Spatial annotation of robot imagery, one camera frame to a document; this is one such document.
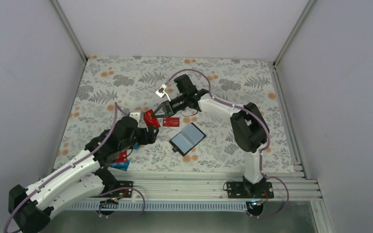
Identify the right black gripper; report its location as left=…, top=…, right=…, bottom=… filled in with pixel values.
left=152, top=93, right=187, bottom=117

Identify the red VIP card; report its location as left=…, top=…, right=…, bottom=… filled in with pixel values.
left=162, top=117, right=180, bottom=127

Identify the black card holder wallet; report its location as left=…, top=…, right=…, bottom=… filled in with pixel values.
left=169, top=123, right=206, bottom=156

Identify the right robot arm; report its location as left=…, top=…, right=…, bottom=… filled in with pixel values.
left=152, top=74, right=271, bottom=198

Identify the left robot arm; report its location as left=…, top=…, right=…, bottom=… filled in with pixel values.
left=8, top=116, right=159, bottom=233

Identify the blue card lower left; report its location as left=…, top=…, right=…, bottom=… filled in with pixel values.
left=109, top=160, right=130, bottom=171

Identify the floral patterned table mat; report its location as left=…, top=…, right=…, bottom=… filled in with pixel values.
left=53, top=56, right=295, bottom=173

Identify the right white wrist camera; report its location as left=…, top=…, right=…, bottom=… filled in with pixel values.
left=155, top=84, right=171, bottom=101

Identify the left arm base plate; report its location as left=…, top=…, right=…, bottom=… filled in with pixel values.
left=94, top=181, right=134, bottom=198

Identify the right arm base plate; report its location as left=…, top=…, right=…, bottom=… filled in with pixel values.
left=225, top=181, right=274, bottom=199

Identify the aluminium rail frame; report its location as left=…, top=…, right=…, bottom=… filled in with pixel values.
left=34, top=169, right=323, bottom=201

